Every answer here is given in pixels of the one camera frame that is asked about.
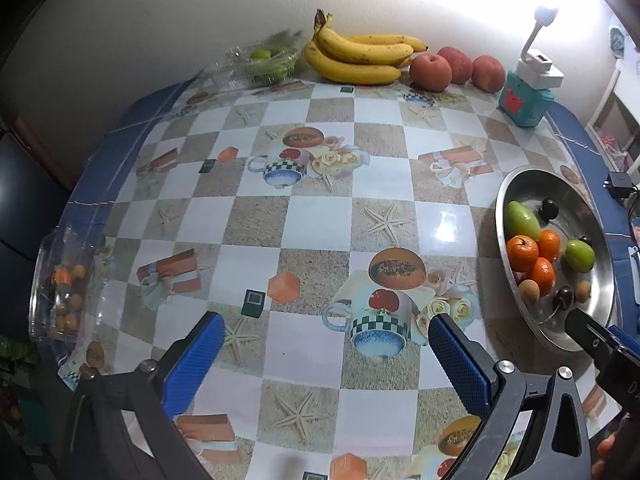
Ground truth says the dark plum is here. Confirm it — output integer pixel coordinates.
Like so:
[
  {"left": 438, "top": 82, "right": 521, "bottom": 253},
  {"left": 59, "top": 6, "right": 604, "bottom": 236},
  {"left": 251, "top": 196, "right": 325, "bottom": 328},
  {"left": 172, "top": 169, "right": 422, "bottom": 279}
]
[
  {"left": 539, "top": 197, "right": 559, "bottom": 222},
  {"left": 578, "top": 235, "right": 593, "bottom": 247},
  {"left": 553, "top": 285, "right": 574, "bottom": 311}
]

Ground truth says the small brown longan fruit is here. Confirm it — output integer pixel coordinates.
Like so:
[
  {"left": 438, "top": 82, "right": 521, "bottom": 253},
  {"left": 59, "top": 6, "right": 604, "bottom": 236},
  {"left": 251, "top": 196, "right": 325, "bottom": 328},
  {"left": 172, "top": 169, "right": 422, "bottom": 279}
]
[{"left": 518, "top": 278, "right": 540, "bottom": 307}]

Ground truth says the small green lime fruit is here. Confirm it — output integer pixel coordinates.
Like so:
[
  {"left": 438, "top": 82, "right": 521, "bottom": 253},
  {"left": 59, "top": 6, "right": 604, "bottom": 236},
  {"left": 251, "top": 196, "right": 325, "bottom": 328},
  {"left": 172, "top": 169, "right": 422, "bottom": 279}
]
[{"left": 564, "top": 238, "right": 596, "bottom": 273}]

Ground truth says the orange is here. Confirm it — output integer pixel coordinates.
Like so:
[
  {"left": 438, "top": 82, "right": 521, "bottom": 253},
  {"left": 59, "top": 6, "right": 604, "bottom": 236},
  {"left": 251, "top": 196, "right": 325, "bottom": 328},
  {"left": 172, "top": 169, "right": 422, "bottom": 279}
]
[{"left": 527, "top": 257, "right": 555, "bottom": 296}]

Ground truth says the orange tangerine with stem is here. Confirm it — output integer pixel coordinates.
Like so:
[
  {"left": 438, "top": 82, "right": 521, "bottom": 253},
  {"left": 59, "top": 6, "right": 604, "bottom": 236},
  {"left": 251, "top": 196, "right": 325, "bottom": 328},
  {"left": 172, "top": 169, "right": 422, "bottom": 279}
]
[{"left": 506, "top": 235, "right": 539, "bottom": 273}]

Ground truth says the large green mango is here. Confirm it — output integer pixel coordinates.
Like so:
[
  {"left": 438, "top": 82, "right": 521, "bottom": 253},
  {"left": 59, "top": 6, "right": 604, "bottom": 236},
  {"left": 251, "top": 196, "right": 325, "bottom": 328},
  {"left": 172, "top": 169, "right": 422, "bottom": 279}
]
[{"left": 504, "top": 200, "right": 541, "bottom": 242}]

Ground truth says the round steel bowl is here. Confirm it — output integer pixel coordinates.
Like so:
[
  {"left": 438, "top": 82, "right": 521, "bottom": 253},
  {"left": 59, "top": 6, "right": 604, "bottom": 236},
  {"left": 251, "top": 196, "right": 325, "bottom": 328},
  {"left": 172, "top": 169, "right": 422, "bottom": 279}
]
[{"left": 495, "top": 167, "right": 615, "bottom": 356}]

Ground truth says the black power adapter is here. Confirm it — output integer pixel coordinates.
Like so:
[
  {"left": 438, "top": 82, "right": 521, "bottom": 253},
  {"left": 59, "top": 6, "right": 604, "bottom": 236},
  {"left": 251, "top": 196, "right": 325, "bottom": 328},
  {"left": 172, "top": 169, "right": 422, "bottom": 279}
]
[{"left": 603, "top": 171, "right": 636, "bottom": 200}]

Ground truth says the clear box of kumquats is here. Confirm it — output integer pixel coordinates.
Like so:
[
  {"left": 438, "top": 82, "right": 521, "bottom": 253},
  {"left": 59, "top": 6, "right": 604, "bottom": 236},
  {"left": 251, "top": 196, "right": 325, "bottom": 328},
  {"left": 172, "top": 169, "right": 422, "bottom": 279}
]
[{"left": 28, "top": 224, "right": 103, "bottom": 346}]

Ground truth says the teal toy box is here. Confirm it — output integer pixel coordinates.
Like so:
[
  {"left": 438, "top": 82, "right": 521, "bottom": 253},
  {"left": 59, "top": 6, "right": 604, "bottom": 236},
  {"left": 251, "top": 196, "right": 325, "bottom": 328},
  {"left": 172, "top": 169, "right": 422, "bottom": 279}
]
[{"left": 499, "top": 70, "right": 554, "bottom": 128}]

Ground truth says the red apple right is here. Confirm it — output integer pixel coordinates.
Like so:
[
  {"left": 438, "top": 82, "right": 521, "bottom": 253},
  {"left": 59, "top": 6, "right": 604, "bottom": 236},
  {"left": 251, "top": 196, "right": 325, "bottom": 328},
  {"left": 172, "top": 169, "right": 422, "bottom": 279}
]
[{"left": 472, "top": 55, "right": 506, "bottom": 93}]

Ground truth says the red apple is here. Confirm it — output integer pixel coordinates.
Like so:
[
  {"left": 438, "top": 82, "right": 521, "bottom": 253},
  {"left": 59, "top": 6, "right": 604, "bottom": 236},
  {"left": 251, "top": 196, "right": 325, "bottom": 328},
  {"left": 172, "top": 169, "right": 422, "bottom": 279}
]
[
  {"left": 472, "top": 55, "right": 506, "bottom": 93},
  {"left": 409, "top": 53, "right": 452, "bottom": 92},
  {"left": 437, "top": 47, "right": 473, "bottom": 84}
]

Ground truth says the checkered patterned tablecloth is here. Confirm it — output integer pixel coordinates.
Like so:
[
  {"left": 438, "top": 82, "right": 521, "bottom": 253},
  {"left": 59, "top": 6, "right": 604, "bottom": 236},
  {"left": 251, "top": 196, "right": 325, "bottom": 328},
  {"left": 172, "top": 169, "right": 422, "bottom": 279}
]
[{"left": 60, "top": 77, "right": 634, "bottom": 480}]

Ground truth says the red apple middle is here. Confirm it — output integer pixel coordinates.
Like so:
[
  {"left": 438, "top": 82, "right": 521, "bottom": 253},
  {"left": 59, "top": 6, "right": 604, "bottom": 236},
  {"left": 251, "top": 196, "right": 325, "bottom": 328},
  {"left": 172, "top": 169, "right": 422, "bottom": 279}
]
[{"left": 437, "top": 47, "right": 473, "bottom": 84}]

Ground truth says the red apple front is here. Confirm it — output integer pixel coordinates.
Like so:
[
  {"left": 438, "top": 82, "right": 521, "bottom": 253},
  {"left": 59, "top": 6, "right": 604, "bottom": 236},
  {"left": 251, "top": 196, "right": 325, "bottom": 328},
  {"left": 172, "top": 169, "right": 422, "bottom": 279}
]
[{"left": 409, "top": 53, "right": 452, "bottom": 92}]

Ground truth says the yellow banana bunch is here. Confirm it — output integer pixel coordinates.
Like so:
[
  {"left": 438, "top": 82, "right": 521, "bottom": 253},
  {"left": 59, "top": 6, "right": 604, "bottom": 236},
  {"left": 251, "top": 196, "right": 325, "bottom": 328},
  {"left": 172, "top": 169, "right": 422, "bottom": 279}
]
[{"left": 303, "top": 9, "right": 428, "bottom": 86}]

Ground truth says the clear box of green fruit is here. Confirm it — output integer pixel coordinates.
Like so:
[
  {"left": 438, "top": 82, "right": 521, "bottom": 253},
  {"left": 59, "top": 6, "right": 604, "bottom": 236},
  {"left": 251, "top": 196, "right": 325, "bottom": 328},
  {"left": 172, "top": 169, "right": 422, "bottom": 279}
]
[{"left": 195, "top": 28, "right": 304, "bottom": 93}]

